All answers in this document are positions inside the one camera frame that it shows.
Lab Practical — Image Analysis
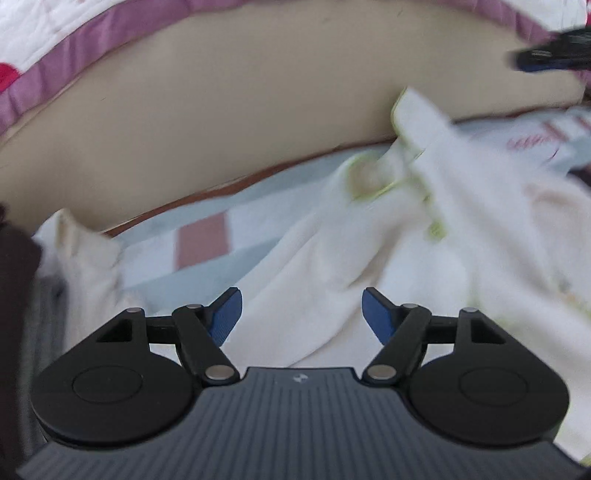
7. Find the folded cream garment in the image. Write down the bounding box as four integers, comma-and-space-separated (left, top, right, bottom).
33, 209, 147, 351

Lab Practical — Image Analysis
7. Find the folded dark brown sweater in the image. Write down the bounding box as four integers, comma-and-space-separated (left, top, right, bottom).
1, 208, 41, 466

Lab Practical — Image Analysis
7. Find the cream waffle knit garment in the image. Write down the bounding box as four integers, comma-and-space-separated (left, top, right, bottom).
222, 89, 590, 460

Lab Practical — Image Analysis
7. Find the beige bed base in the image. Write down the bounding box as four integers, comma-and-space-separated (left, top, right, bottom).
1, 1, 584, 230

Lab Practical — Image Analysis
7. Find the bear print quilt purple trim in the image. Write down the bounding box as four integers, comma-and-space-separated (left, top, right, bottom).
0, 0, 591, 135

